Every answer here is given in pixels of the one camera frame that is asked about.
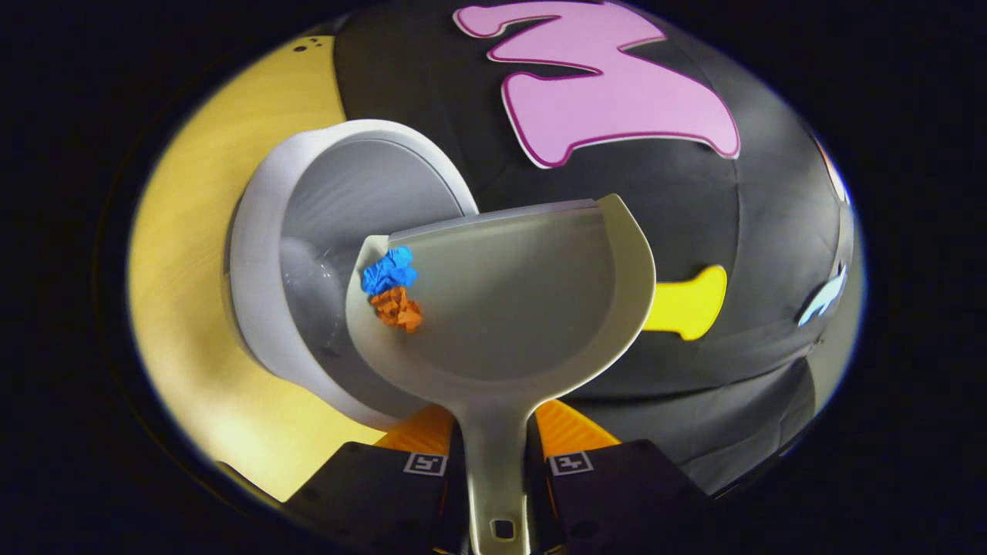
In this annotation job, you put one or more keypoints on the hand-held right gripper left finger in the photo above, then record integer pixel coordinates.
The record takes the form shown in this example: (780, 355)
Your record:
(385, 493)

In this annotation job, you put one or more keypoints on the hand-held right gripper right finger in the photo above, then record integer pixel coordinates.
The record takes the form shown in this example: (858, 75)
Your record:
(617, 489)

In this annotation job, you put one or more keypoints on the blue paper trash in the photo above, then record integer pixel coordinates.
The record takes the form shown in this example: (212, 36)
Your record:
(389, 271)

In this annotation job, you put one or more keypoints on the orange paper trash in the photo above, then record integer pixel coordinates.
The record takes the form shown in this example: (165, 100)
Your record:
(397, 310)

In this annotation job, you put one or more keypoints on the white ribbed garbage bin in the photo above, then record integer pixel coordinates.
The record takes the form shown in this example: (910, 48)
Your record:
(355, 177)

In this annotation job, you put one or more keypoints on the white plastic dustpan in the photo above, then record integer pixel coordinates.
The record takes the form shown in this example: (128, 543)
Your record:
(517, 301)

